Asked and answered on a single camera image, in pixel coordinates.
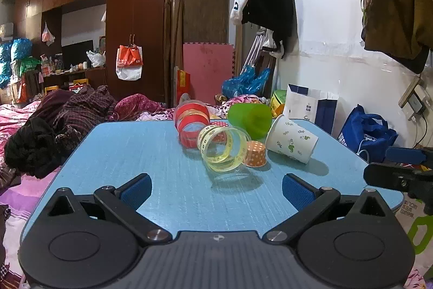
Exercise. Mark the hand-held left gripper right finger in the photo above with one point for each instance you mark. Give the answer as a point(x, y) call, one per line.
point(297, 192)

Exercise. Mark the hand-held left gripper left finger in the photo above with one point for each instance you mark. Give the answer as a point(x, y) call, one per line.
point(137, 191)

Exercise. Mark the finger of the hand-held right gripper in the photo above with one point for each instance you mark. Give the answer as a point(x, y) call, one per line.
point(404, 155)
point(389, 176)

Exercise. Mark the yellow striped clear cup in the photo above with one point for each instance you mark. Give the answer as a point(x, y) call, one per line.
point(223, 148)

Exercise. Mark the white leaf print paper cup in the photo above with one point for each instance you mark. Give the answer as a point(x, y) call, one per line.
point(292, 140)

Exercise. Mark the orange polka dot paper cup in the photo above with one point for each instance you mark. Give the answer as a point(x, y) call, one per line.
point(255, 155)

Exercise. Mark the green plastic cup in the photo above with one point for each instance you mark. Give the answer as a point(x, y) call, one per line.
point(250, 119)

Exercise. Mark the red striped clear cup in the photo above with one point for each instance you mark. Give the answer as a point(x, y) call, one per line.
point(191, 123)

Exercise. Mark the red polka dot paper cup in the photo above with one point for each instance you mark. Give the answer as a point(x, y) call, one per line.
point(219, 123)

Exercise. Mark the blue tote bag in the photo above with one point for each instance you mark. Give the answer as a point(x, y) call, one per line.
point(367, 136)

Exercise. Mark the green and white carton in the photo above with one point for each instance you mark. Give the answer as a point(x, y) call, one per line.
point(417, 224)

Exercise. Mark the magenta floral cloth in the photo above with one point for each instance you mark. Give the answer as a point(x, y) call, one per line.
point(138, 106)

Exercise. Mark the white paper shopping bag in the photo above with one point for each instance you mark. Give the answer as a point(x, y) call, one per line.
point(299, 106)

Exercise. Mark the green box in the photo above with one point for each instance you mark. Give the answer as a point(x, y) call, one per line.
point(278, 102)

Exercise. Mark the dark plaid clothing pile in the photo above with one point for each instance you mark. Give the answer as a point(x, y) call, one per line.
point(67, 119)

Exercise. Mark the red paper bag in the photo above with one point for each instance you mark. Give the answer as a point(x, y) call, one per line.
point(182, 86)

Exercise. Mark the blue plastic bag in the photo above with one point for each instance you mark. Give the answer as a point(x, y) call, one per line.
point(245, 82)

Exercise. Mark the orange and white plastic bag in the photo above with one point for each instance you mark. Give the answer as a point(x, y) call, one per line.
point(129, 60)

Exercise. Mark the pink foam mat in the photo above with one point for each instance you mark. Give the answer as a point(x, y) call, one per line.
point(208, 72)

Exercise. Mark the brown hanging bag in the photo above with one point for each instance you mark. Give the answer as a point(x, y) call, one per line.
point(392, 14)

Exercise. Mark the pink floral blanket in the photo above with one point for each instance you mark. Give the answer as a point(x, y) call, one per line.
point(13, 116)

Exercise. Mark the black television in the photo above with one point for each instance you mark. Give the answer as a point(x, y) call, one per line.
point(77, 53)

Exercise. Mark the dark wooden wardrobe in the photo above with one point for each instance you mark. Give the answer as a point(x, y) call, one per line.
point(135, 14)

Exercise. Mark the small white hanging bag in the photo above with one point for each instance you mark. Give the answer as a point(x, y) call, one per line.
point(47, 35)

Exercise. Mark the blue patterned plastic bags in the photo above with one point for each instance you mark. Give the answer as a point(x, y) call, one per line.
point(15, 55)

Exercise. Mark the brown wooden board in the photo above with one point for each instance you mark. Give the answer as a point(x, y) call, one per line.
point(203, 4)

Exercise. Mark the wall power socket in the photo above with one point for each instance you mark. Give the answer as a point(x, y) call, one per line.
point(415, 101)

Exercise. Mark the folded metal frame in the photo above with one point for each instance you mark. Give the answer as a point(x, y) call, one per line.
point(253, 48)

